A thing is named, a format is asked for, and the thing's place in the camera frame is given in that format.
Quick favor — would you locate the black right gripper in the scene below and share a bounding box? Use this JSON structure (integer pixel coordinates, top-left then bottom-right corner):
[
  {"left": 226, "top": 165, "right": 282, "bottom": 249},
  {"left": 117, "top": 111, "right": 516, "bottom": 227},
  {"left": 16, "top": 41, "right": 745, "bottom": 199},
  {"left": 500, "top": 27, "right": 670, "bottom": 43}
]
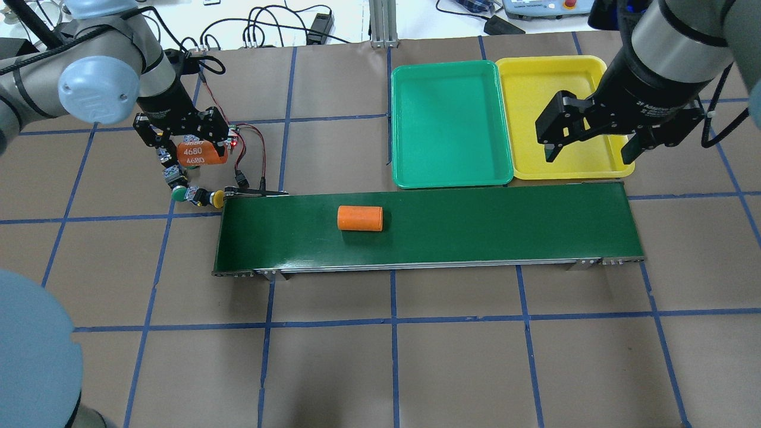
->
[{"left": 535, "top": 90, "right": 706, "bottom": 165}]

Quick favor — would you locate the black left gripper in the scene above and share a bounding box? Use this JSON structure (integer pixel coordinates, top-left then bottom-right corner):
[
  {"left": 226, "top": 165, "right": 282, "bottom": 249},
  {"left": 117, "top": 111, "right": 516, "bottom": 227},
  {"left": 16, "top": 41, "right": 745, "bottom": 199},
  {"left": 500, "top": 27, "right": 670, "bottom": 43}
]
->
[{"left": 133, "top": 92, "right": 230, "bottom": 158}]

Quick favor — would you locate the orange cylinder marked 4680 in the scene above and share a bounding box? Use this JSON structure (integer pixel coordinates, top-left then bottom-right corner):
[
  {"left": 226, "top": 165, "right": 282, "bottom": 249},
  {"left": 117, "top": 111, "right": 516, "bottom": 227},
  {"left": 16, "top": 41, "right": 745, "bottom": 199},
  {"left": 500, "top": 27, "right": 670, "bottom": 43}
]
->
[{"left": 176, "top": 140, "right": 229, "bottom": 168}]

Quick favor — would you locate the green push button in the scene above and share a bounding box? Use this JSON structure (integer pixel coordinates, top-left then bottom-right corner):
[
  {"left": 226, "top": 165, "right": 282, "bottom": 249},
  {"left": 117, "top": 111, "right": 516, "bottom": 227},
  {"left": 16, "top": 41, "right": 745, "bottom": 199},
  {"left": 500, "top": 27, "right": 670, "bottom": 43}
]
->
[
  {"left": 171, "top": 186, "right": 199, "bottom": 204},
  {"left": 163, "top": 163, "right": 199, "bottom": 187}
]

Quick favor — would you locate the plain orange cylinder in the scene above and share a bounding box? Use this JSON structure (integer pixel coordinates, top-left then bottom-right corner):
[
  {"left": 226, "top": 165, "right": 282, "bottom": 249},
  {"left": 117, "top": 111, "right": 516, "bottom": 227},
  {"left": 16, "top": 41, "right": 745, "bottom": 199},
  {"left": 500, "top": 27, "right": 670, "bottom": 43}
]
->
[{"left": 337, "top": 205, "right": 383, "bottom": 231}]

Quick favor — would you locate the yellow push button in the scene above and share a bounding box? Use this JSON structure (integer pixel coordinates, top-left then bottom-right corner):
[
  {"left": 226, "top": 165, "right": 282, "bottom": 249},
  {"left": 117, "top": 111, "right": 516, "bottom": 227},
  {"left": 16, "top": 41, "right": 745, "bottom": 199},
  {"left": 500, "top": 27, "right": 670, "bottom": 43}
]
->
[
  {"left": 156, "top": 148, "right": 174, "bottom": 165},
  {"left": 192, "top": 188, "right": 225, "bottom": 209}
]

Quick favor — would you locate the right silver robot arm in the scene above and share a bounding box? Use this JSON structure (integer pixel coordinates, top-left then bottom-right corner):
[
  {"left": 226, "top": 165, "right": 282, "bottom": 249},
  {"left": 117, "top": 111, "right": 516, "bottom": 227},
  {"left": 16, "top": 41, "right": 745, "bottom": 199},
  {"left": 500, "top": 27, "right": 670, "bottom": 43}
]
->
[{"left": 535, "top": 1, "right": 759, "bottom": 163}]

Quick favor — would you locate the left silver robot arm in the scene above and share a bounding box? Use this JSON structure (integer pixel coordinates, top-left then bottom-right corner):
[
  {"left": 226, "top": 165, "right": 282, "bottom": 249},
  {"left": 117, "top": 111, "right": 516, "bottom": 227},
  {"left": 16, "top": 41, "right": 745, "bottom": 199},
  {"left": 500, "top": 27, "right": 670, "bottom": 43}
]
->
[{"left": 2, "top": 1, "right": 231, "bottom": 427}]

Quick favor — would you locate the small green circuit board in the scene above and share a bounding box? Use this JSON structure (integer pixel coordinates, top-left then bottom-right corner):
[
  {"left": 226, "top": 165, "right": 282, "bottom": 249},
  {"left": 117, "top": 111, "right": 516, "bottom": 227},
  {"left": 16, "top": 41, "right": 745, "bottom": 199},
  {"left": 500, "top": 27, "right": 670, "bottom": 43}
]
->
[{"left": 227, "top": 125, "right": 239, "bottom": 148}]

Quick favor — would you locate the yellow plastic tray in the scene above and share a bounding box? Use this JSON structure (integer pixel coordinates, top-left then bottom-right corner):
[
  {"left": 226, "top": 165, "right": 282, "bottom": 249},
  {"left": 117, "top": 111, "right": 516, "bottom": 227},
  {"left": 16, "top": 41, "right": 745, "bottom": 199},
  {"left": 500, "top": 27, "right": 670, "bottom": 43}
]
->
[{"left": 496, "top": 56, "right": 635, "bottom": 181}]

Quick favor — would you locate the green conveyor belt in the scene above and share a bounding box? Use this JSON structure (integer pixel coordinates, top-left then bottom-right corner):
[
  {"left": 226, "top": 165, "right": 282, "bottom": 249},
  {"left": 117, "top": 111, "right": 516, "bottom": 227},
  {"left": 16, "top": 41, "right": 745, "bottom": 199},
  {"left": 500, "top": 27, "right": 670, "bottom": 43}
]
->
[{"left": 212, "top": 182, "right": 645, "bottom": 276}]

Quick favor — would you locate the teach pendant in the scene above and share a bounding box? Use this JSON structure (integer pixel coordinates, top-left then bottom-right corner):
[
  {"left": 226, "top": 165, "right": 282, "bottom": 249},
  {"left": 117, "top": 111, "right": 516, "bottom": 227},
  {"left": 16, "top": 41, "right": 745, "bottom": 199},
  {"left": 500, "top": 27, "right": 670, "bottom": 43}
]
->
[{"left": 502, "top": 1, "right": 595, "bottom": 21}]

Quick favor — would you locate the green plastic tray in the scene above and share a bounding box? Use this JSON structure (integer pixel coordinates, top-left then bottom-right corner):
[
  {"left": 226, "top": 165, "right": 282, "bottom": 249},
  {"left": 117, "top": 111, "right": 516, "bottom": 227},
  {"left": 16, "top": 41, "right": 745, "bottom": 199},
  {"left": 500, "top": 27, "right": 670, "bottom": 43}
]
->
[{"left": 391, "top": 60, "right": 514, "bottom": 190}]

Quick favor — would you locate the black power adapter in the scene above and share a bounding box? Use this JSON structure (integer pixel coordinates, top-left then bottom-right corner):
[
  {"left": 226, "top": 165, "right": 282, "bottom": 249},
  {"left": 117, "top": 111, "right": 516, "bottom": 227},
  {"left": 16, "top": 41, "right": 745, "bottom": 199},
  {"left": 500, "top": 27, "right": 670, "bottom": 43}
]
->
[{"left": 306, "top": 13, "right": 334, "bottom": 46}]

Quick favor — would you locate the red and black wire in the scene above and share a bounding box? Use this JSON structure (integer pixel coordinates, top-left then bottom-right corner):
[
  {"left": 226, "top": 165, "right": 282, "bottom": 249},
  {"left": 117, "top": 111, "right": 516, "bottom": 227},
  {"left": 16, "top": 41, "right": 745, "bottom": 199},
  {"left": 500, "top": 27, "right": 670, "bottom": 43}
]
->
[{"left": 184, "top": 51, "right": 268, "bottom": 191}]

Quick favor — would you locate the aluminium frame post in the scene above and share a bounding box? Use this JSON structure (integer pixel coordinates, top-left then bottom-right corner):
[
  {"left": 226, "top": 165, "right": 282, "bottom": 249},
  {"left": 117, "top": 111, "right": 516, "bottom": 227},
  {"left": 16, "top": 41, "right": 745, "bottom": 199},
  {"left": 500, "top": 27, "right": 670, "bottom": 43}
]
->
[{"left": 369, "top": 1, "right": 399, "bottom": 49}]

